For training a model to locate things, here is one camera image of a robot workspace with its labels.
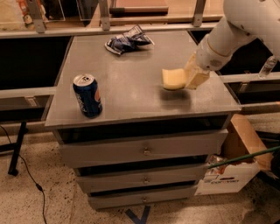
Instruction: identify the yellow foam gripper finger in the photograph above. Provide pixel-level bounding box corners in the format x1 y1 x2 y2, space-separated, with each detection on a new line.
184 52 210 90

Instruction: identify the yellow sponge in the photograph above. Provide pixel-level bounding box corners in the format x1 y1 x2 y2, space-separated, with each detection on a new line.
162 69 186 90

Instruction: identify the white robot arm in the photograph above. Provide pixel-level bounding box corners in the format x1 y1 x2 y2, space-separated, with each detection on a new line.
185 0 280 89

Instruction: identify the blue chip bag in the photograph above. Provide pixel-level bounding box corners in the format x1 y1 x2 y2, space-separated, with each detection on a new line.
104 24 154 55

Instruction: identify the top grey drawer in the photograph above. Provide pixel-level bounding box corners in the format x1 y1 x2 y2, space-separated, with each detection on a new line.
59 129 228 168

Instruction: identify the grey drawer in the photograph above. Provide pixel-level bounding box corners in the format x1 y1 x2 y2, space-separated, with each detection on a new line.
59 129 228 168
88 185 197 210
77 164 207 193

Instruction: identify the white cardboard box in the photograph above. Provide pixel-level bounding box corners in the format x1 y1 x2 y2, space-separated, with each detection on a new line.
195 115 272 195

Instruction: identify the grey drawer cabinet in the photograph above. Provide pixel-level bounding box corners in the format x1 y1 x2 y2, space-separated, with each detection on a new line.
45 31 240 198

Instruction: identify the green rod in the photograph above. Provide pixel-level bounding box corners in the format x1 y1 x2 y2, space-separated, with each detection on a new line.
207 146 280 169

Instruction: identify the brown flat box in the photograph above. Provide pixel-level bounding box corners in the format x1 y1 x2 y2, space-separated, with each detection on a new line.
109 0 169 16

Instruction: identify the middle grey drawer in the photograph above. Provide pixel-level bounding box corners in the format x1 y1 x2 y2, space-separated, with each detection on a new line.
77 164 207 193

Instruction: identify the blue Pepsi can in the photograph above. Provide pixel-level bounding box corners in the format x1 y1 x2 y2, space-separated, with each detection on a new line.
73 73 102 118

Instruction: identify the bottom grey drawer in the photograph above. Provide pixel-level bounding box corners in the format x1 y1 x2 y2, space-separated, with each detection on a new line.
88 185 197 210

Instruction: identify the blue tape floor mark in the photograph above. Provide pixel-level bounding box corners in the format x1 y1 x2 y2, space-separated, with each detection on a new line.
125 205 151 224

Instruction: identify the black metal stand leg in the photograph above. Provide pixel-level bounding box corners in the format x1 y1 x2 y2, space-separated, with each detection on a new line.
0 122 28 176

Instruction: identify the grey metal railing frame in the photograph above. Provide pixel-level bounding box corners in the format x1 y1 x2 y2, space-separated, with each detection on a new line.
0 0 280 115

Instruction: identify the black floor cable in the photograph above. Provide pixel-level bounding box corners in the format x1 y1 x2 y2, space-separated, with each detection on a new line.
0 124 48 224

